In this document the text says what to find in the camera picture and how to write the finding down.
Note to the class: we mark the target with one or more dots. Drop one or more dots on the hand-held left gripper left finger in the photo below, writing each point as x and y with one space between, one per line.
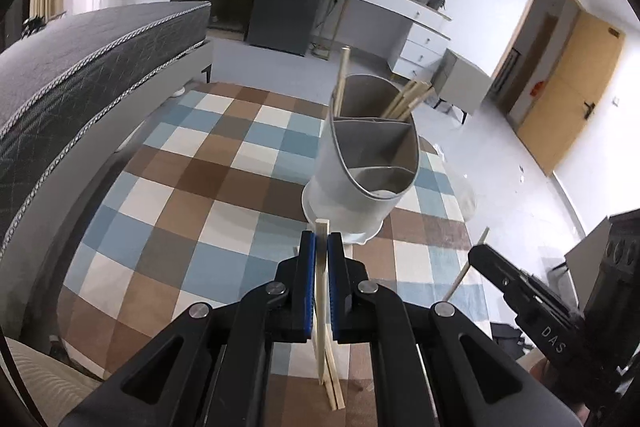
307 287

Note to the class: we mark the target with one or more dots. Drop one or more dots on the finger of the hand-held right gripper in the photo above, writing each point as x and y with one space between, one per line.
500 267
545 332

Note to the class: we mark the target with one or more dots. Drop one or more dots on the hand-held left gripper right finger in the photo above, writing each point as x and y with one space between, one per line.
335 287

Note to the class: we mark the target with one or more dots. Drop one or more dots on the wooden chopstick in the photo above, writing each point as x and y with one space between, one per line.
341 77
321 267
407 99
397 99
338 382
456 282
416 102
422 104
331 394

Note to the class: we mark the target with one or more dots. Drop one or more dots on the grey divided utensil holder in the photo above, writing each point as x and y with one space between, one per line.
345 187

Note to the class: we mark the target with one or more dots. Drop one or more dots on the black object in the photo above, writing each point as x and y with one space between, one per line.
510 337

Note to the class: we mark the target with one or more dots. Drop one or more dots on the checkered rug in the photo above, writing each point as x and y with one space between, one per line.
225 227

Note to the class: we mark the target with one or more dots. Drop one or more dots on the wooden door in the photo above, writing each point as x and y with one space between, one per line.
570 92

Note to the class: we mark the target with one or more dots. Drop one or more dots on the white bedside cabinet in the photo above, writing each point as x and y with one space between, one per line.
462 82

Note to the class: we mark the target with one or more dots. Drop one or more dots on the grey mattress bed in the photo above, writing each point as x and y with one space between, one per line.
85 167

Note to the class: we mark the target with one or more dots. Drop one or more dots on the white dresser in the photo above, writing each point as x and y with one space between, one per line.
410 24

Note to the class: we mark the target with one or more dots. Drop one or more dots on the beige cloth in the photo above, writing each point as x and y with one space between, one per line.
40 387

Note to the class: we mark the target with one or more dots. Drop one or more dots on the dark grey quilted mattress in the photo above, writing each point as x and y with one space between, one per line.
75 72

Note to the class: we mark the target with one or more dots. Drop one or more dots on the wooden door frame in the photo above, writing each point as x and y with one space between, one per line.
525 22

